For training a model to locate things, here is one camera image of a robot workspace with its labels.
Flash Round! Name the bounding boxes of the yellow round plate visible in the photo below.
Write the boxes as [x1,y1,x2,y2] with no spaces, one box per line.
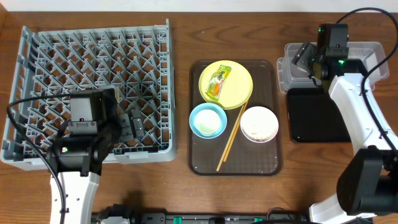
[198,60,253,110]

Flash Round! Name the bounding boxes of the green orange snack wrapper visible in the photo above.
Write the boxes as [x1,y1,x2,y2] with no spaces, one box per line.
[205,65,232,101]

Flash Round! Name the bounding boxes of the white plastic cup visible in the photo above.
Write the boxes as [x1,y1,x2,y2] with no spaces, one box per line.
[194,109,221,136]

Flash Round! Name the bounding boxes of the grey plastic dishwasher rack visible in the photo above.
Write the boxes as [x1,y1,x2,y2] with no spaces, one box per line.
[10,23,177,164]

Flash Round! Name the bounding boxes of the clear plastic waste bin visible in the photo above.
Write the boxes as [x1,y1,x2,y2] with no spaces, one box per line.
[277,42,389,94]

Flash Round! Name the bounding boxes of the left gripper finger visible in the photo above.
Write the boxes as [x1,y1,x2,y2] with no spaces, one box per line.
[131,109,144,138]
[118,113,134,142]

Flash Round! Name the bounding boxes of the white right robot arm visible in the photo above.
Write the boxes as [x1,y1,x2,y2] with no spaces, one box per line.
[292,23,397,223]

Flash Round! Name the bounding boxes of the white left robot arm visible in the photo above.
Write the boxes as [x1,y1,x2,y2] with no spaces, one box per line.
[47,86,138,223]

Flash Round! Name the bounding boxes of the wooden chopstick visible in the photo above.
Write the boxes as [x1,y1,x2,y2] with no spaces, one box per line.
[216,104,245,172]
[223,100,249,162]

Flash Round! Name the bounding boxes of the pink white bowl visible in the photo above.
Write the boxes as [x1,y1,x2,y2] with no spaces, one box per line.
[240,106,279,143]

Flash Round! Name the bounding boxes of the black waste tray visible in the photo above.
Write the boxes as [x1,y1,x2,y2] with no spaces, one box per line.
[287,88,351,142]

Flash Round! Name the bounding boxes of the light blue bowl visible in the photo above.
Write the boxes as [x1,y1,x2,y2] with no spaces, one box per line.
[189,103,228,139]

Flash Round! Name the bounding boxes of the rice food scraps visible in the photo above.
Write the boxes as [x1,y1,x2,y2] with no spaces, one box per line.
[243,120,273,142]

